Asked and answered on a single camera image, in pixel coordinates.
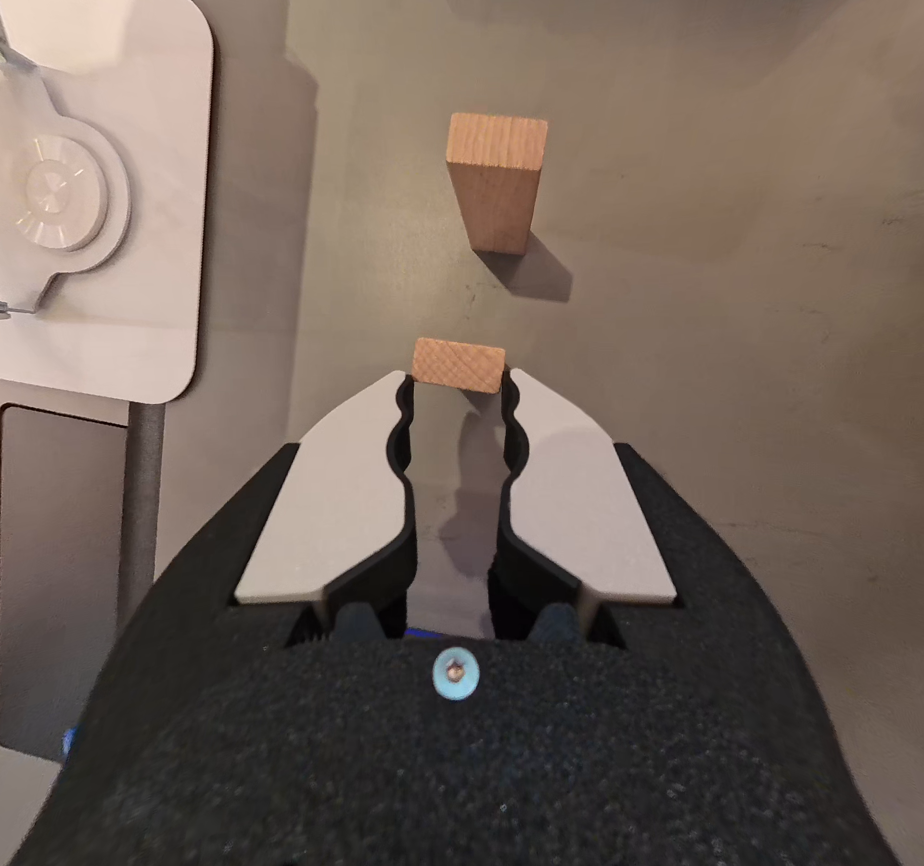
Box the grey table cable flap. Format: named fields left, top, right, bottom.
left=0, top=404, right=127, bottom=762

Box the natural wooden plank block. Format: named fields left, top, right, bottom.
left=411, top=338, right=506, bottom=394
left=445, top=113, right=548, bottom=255

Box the white document stand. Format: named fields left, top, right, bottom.
left=0, top=0, right=215, bottom=404

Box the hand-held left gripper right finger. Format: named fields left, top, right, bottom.
left=491, top=368, right=678, bottom=606

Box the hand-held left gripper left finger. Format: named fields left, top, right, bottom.
left=234, top=369, right=418, bottom=606

